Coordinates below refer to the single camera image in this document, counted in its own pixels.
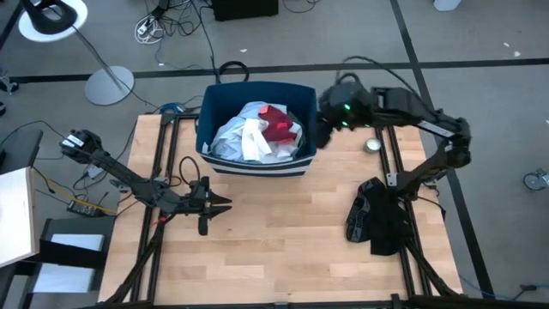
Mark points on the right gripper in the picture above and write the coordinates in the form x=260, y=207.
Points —
x=328, y=116

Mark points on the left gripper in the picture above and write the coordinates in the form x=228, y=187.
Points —
x=203, y=201

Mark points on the light blue patterned shirt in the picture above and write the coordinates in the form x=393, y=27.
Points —
x=227, y=141

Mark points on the white t-shirt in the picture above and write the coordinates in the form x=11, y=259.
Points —
x=253, y=141

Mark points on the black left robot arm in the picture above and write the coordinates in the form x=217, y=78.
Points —
x=120, y=171

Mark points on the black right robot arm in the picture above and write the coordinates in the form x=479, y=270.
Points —
x=403, y=103

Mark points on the round metal tin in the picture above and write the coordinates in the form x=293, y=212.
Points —
x=372, y=146

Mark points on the navy fabric bin white stripes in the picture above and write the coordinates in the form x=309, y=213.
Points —
x=223, y=103

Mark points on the black garment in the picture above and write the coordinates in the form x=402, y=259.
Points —
x=386, y=223

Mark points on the black box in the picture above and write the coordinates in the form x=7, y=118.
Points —
x=244, y=8

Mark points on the black power adapter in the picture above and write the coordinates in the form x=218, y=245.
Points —
x=81, y=208

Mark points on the black shelf cart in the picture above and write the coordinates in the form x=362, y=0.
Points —
x=73, y=256

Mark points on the white floor lamp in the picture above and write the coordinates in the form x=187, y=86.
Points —
x=109, y=86

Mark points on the white floor object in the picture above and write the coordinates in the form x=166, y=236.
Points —
x=447, y=4

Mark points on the white power strip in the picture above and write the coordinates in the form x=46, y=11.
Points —
x=145, y=26

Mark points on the white board wooden edge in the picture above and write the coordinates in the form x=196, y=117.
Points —
x=15, y=214

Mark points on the dark grey desk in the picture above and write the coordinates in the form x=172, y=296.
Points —
x=21, y=148

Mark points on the grey caster wheel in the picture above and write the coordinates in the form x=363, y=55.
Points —
x=534, y=180

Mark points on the black floor plug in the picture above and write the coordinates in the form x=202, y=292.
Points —
x=528, y=287

